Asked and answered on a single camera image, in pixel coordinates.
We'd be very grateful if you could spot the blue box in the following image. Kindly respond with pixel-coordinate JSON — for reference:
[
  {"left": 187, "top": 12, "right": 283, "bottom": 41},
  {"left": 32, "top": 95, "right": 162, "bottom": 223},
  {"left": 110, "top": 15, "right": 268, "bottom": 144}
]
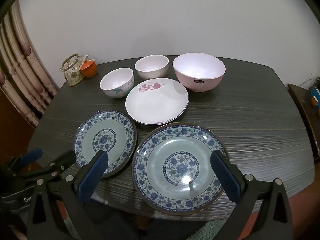
[{"left": 310, "top": 87, "right": 320, "bottom": 105}]

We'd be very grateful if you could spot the orange cup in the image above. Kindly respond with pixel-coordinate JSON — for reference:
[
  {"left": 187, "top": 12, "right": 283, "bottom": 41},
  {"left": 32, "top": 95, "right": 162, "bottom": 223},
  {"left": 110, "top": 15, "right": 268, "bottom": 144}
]
[{"left": 79, "top": 59, "right": 97, "bottom": 78}]

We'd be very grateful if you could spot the pale pink small bowl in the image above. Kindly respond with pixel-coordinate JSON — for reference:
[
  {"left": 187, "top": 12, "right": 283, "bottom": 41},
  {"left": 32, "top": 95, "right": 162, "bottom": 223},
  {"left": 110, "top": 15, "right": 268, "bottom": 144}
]
[{"left": 135, "top": 55, "right": 169, "bottom": 80}]

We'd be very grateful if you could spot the small blue floral plate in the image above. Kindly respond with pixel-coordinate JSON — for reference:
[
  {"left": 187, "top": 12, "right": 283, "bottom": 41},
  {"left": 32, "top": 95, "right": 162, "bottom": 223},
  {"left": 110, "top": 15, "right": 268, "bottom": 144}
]
[{"left": 73, "top": 109, "right": 137, "bottom": 179}]

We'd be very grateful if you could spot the white plate with pink flowers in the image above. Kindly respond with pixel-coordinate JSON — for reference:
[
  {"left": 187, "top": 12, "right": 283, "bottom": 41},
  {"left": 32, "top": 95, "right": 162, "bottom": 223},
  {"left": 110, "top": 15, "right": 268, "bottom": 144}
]
[{"left": 125, "top": 78, "right": 189, "bottom": 125}]

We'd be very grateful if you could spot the large pink bowl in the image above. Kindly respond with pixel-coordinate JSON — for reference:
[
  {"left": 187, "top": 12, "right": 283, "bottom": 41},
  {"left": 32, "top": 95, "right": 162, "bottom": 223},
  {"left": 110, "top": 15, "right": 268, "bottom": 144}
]
[{"left": 172, "top": 52, "right": 227, "bottom": 93}]

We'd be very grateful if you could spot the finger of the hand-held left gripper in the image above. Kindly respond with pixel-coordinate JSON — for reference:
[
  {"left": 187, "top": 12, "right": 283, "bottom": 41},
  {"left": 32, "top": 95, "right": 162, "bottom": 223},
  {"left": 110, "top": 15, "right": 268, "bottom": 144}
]
[
  {"left": 5, "top": 148, "right": 43, "bottom": 178},
  {"left": 19, "top": 150, "right": 77, "bottom": 183}
]

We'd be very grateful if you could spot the dark wooden side cabinet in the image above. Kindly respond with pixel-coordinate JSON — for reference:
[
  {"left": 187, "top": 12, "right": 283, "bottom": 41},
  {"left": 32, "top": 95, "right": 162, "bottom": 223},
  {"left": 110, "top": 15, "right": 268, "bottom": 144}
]
[{"left": 287, "top": 84, "right": 320, "bottom": 163}]

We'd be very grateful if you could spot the large blue floral plate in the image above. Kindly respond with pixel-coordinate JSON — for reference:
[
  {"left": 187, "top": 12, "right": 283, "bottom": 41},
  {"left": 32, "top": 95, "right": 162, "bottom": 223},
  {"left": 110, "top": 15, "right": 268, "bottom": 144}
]
[{"left": 132, "top": 122, "right": 230, "bottom": 216}]

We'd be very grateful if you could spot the white bowl with cartoon print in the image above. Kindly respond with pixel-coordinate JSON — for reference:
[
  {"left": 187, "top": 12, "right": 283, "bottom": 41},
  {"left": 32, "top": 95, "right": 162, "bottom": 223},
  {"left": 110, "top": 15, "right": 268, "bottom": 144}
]
[{"left": 100, "top": 68, "right": 135, "bottom": 98}]

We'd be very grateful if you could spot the floral ceramic teapot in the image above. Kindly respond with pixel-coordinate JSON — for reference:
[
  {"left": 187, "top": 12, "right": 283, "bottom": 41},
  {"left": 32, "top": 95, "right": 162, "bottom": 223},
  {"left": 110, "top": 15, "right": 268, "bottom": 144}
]
[{"left": 59, "top": 53, "right": 89, "bottom": 87}]

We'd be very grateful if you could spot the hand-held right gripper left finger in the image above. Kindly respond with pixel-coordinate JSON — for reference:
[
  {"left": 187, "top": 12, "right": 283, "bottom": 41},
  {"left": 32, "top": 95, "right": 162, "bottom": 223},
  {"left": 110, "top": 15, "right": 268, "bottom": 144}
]
[{"left": 27, "top": 150, "right": 109, "bottom": 240}]

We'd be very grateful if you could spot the beige patterned curtain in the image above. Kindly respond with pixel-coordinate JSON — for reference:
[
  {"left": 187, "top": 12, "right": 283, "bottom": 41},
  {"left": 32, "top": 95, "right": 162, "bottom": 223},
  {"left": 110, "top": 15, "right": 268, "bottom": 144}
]
[{"left": 0, "top": 0, "right": 59, "bottom": 128}]

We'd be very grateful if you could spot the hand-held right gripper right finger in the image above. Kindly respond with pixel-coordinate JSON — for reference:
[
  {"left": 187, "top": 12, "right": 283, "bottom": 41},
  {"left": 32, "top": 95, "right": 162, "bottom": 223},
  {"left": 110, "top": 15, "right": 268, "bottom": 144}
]
[{"left": 210, "top": 150, "right": 293, "bottom": 240}]

